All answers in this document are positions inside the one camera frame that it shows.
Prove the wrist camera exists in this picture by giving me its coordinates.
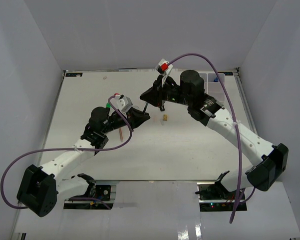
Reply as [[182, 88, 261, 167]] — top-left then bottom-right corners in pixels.
[[114, 94, 133, 113], [155, 58, 173, 86]]

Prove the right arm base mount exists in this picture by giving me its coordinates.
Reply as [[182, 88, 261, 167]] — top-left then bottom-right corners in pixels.
[[195, 182, 235, 213]]

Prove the orange pen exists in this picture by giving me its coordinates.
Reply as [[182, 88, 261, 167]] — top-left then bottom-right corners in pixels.
[[119, 128, 124, 142]]

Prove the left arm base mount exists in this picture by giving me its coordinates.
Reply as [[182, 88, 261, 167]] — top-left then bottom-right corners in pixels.
[[63, 184, 115, 210]]

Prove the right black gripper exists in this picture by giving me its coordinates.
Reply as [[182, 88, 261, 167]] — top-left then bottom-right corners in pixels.
[[140, 75, 192, 108]]

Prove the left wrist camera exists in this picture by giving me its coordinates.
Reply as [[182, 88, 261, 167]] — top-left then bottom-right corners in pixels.
[[114, 94, 133, 113]]

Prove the white compartment organizer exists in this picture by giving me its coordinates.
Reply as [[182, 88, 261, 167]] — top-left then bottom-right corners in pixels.
[[199, 73, 225, 103]]

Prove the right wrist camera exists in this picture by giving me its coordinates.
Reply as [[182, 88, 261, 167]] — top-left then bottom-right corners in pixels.
[[155, 58, 173, 86]]

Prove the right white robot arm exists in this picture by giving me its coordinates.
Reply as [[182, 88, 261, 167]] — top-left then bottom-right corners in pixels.
[[140, 70, 289, 200]]

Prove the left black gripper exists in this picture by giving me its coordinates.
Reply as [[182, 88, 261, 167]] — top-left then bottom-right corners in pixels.
[[102, 106, 151, 135]]

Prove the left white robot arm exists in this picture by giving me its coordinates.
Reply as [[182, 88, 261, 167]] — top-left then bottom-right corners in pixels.
[[16, 106, 150, 217]]

